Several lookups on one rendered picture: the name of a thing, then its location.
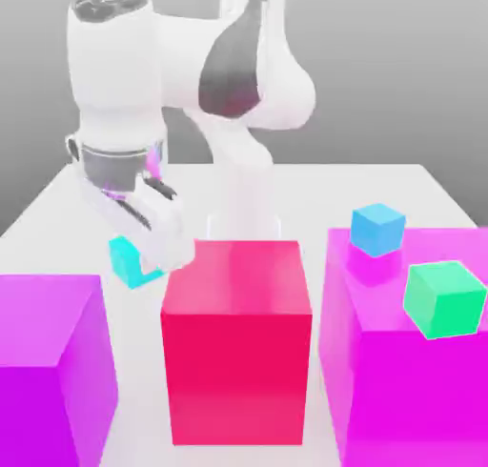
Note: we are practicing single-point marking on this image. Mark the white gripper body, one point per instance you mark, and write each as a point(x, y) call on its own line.
point(160, 223)

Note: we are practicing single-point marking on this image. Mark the small cyan cube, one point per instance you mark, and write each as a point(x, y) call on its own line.
point(124, 259)

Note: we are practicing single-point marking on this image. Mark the small green cube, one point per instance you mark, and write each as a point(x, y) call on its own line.
point(444, 301)

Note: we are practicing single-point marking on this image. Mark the small magenta cube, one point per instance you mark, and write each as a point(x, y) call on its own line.
point(375, 267)

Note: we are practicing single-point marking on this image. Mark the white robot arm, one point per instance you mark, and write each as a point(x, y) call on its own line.
point(114, 74)

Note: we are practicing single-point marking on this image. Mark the large red box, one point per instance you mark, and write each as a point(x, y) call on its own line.
point(236, 322)

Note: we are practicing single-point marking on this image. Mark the large purple box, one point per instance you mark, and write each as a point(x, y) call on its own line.
point(45, 368)

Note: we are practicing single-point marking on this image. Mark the large magenta box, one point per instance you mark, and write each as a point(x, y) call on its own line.
point(419, 379)

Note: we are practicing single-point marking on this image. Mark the small blue cube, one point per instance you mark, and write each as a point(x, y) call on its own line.
point(375, 228)

